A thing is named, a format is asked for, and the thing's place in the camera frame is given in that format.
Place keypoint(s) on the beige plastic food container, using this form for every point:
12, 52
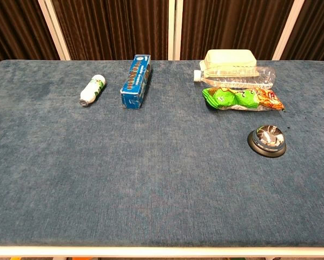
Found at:
229, 58

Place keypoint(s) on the small white green bottle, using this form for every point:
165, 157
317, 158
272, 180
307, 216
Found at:
92, 89

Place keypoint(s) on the green orange snack bag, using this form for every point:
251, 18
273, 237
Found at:
240, 99

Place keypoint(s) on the dark brown pleated curtain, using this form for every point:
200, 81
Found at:
110, 27
232, 24
316, 29
15, 27

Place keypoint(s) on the white partition frame post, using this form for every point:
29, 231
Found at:
175, 29
287, 31
55, 31

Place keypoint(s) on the black round metal object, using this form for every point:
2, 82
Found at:
267, 140

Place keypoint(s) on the blue toothpaste box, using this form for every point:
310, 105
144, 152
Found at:
136, 81

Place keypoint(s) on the clear plastic water bottle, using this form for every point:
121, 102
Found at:
232, 77

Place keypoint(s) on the blue fabric table cover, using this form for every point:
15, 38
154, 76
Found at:
151, 176

